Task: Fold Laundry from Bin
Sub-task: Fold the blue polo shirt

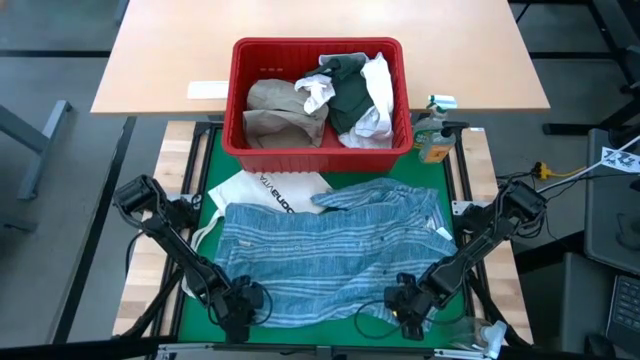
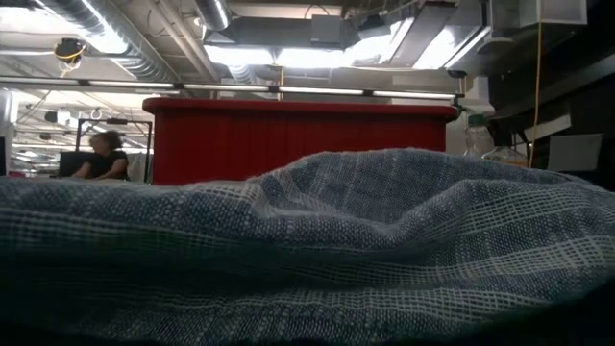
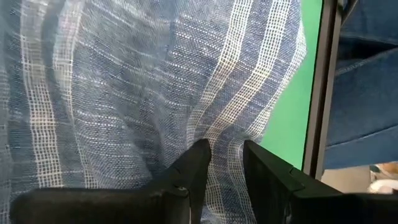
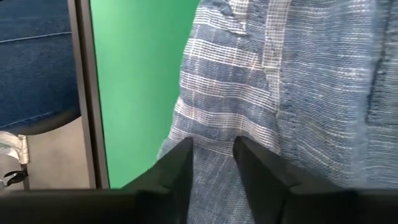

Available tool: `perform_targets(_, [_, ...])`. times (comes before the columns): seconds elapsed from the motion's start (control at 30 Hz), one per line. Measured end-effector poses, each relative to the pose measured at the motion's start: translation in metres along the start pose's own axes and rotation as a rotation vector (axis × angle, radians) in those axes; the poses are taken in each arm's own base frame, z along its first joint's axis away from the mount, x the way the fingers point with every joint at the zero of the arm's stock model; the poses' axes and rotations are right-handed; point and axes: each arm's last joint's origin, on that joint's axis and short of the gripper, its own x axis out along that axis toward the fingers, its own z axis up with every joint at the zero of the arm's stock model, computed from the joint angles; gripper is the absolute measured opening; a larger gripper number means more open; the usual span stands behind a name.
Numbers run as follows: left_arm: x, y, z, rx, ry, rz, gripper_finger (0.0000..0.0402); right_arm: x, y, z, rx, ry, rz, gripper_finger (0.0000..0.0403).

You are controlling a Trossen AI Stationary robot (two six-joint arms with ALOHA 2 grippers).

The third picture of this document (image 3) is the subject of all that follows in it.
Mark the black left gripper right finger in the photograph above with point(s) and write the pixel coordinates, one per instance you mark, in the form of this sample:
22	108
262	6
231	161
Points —
311	205

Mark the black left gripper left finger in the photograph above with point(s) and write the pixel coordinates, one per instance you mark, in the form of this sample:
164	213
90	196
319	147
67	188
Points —
124	205

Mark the blue white striped towel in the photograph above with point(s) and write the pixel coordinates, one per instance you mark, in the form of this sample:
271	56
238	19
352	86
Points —
124	93

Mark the green work mat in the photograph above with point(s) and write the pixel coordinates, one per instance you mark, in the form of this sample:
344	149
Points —
292	109

